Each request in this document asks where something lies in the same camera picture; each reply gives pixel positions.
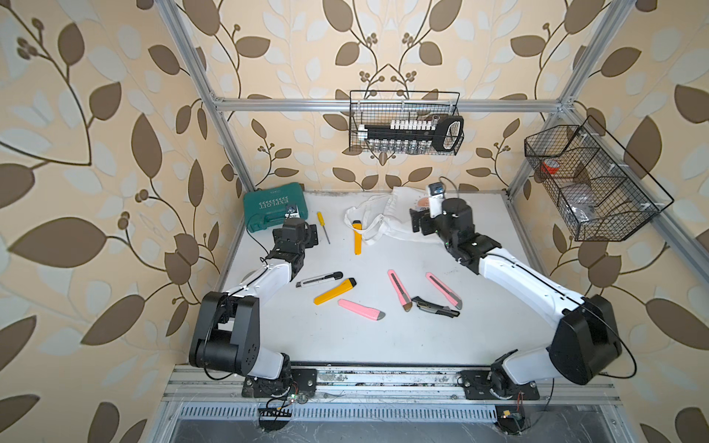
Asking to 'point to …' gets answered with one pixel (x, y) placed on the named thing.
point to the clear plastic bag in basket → (581, 198)
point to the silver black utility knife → (337, 275)
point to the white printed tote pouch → (389, 215)
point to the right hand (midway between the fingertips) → (427, 206)
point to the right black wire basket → (600, 192)
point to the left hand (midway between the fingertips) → (292, 225)
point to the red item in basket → (550, 165)
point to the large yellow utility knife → (335, 292)
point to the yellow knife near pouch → (357, 237)
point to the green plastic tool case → (265, 209)
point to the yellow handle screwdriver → (322, 222)
